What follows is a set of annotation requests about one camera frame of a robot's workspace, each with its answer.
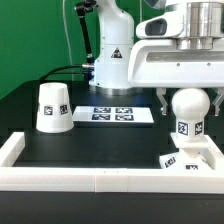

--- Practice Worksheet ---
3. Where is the white U-shaped frame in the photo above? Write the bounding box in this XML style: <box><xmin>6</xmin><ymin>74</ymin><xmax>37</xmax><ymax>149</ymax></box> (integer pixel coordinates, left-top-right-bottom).
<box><xmin>0</xmin><ymin>132</ymin><xmax>224</xmax><ymax>194</ymax></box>

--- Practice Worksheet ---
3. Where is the white marker tag sheet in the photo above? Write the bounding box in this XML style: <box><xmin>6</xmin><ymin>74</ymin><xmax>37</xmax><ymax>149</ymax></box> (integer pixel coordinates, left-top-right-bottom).
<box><xmin>73</xmin><ymin>106</ymin><xmax>154</xmax><ymax>124</ymax></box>

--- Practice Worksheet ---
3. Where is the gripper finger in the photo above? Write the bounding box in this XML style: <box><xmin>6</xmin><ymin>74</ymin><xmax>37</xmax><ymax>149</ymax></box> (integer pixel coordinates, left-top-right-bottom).
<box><xmin>212</xmin><ymin>87</ymin><xmax>224</xmax><ymax>116</ymax></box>
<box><xmin>156</xmin><ymin>88</ymin><xmax>168</xmax><ymax>116</ymax></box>

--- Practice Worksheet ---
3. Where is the white lamp shade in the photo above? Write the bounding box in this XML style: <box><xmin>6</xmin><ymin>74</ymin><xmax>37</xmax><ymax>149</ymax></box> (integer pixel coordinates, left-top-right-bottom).
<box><xmin>36</xmin><ymin>82</ymin><xmax>74</xmax><ymax>133</ymax></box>

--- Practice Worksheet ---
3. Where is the grey cable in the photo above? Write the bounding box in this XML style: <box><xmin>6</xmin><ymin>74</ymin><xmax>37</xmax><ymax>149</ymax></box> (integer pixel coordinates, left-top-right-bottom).
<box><xmin>61</xmin><ymin>0</ymin><xmax>76</xmax><ymax>83</ymax></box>

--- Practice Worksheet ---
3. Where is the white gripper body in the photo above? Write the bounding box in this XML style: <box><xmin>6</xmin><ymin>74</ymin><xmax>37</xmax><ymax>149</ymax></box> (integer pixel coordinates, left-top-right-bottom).
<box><xmin>128</xmin><ymin>16</ymin><xmax>224</xmax><ymax>88</ymax></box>

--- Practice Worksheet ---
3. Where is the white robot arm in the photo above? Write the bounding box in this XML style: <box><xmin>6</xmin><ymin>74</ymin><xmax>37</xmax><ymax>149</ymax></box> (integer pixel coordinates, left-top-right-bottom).
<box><xmin>90</xmin><ymin>0</ymin><xmax>224</xmax><ymax>107</ymax></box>

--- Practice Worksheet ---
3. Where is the white lamp bulb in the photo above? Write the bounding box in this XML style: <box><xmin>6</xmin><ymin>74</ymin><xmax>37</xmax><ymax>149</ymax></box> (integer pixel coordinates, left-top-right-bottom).
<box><xmin>171</xmin><ymin>88</ymin><xmax>210</xmax><ymax>142</ymax></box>

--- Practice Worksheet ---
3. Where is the white lamp base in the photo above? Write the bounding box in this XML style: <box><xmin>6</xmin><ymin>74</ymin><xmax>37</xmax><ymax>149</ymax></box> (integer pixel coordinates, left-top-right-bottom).
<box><xmin>159</xmin><ymin>132</ymin><xmax>211</xmax><ymax>171</ymax></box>

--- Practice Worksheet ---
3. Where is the black cable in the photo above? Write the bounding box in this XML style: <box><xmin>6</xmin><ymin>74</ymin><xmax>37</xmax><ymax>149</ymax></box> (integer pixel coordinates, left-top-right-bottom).
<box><xmin>38</xmin><ymin>63</ymin><xmax>96</xmax><ymax>84</ymax></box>

